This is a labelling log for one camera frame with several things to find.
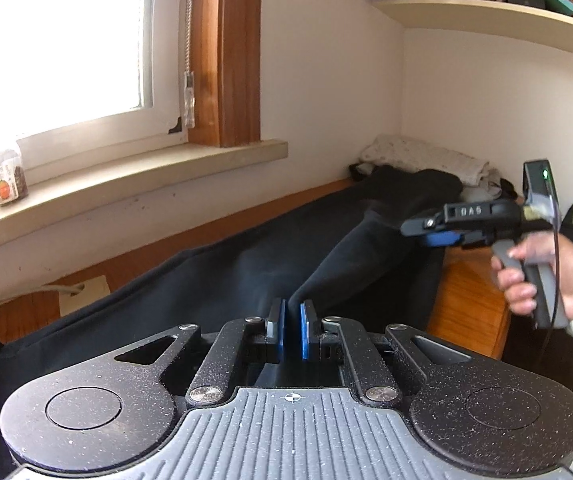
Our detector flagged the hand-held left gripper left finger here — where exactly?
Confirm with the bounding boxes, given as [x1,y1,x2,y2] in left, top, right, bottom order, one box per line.
[114,298,286,407]

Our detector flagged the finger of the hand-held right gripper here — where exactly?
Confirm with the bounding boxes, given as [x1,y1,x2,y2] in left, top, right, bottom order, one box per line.
[424,232,492,250]
[401,210,462,237]

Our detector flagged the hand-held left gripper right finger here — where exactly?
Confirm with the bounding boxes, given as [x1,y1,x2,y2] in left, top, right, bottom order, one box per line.
[300,300,472,407]

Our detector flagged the black pants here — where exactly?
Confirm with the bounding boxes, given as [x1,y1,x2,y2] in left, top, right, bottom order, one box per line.
[0,165,468,461]

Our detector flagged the person's right hand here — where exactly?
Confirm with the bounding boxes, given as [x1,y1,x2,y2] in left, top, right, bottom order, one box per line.
[491,234,573,322]

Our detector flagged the white lace cloth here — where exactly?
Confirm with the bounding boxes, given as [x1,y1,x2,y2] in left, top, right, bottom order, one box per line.
[355,134,491,187]

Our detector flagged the beige socket box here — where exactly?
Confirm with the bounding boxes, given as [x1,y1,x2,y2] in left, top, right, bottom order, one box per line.
[58,275,110,317]

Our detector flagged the beige window sill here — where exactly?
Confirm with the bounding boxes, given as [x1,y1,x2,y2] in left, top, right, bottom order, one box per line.
[0,139,288,242]

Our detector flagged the white framed window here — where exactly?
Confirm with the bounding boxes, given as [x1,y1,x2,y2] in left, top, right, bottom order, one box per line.
[0,0,193,162]

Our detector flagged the glass jar with orange label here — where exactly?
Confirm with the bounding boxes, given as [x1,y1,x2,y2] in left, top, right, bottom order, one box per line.
[0,141,30,207]

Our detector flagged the white wall shelf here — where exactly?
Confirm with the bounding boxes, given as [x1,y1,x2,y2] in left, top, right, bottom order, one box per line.
[364,0,573,54]

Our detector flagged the white power cable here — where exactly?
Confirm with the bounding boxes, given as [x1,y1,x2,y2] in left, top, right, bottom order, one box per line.
[25,283,87,296]

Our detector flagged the clear blind cord pull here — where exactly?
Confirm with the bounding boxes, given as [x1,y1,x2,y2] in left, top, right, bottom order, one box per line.
[182,71,198,129]

